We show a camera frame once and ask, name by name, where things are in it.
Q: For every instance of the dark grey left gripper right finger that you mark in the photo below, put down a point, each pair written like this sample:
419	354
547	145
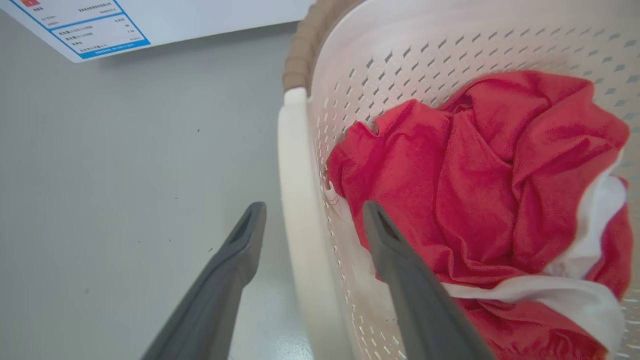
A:
420	310

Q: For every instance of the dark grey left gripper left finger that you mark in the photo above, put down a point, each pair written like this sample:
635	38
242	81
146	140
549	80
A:
220	295

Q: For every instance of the white perforated plastic laundry basket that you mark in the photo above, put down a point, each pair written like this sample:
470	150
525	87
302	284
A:
390	50

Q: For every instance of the red garment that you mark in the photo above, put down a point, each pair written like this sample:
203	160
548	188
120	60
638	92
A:
475	175

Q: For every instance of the white front-load washing machine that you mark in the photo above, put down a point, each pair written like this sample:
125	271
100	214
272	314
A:
210	17

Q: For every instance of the blue-bordered energy label sticker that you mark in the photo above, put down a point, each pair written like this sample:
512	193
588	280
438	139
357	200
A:
95	35

